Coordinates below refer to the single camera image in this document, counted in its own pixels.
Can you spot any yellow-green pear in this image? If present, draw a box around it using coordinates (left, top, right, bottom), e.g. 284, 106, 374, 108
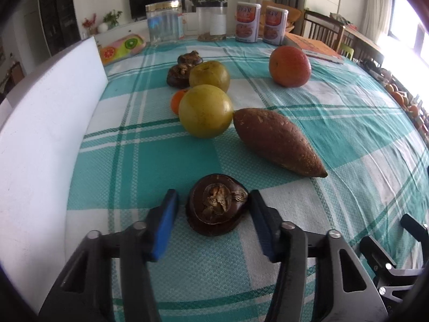
178, 85, 234, 139
188, 61, 231, 93

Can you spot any teal checkered tablecloth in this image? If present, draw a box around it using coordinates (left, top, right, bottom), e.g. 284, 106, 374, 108
65, 37, 429, 322

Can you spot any colourful fruit-print pouch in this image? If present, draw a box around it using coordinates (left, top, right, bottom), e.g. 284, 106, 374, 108
100, 34, 146, 66

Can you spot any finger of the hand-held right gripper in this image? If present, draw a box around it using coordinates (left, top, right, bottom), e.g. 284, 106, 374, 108
400, 213, 429, 247
359, 235, 426, 309

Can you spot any wooden chair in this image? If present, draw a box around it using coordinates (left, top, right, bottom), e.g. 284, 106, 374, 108
303, 9, 346, 53

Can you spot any white tv cabinet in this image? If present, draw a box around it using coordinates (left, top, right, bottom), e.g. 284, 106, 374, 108
90, 11, 198, 39

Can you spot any dark brown water chestnut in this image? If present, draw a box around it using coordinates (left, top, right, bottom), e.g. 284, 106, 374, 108
186, 174, 250, 237
177, 50, 204, 66
167, 64, 195, 88

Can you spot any clear jar with black lid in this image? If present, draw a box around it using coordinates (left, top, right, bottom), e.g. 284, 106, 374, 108
195, 2, 228, 42

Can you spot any white curtain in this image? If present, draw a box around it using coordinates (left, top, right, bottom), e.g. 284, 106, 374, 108
360, 0, 393, 41

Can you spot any white can with orange label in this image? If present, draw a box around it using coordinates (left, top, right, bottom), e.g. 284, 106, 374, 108
235, 2, 262, 43
262, 6, 289, 46

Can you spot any red flower plant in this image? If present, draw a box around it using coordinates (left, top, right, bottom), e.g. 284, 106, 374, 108
82, 13, 98, 36

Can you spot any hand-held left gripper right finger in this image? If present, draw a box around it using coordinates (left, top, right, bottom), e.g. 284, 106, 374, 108
250, 189, 389, 322

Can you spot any brown sweet potato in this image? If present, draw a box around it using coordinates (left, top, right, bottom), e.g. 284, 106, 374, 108
233, 107, 328, 178

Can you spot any small orange tangerine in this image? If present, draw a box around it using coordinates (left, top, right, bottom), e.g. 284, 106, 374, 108
171, 89, 189, 115

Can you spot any green plant in white vase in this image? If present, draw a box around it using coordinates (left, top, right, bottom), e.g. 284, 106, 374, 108
98, 9, 123, 32

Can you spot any dark display cabinet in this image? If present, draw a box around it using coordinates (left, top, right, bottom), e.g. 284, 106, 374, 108
37, 0, 76, 56

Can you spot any clear jar with gold lid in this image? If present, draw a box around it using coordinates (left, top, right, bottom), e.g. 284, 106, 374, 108
145, 1, 185, 46

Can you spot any orange cushion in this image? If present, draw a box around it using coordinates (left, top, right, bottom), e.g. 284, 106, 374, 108
261, 0, 303, 33

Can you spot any black television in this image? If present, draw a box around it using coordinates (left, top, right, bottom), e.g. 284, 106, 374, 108
128, 0, 186, 21

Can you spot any large red-orange orange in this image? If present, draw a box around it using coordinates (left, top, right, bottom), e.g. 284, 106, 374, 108
269, 46, 312, 88

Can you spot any orange book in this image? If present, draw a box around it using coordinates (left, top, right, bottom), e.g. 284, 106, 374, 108
285, 33, 346, 64

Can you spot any white rectangular box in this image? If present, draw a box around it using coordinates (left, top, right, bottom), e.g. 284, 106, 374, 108
0, 36, 109, 312

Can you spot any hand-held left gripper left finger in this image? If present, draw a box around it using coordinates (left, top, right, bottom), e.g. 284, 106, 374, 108
38, 189, 180, 322

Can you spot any pile of oranges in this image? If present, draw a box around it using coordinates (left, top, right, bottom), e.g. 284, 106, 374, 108
384, 70, 429, 135

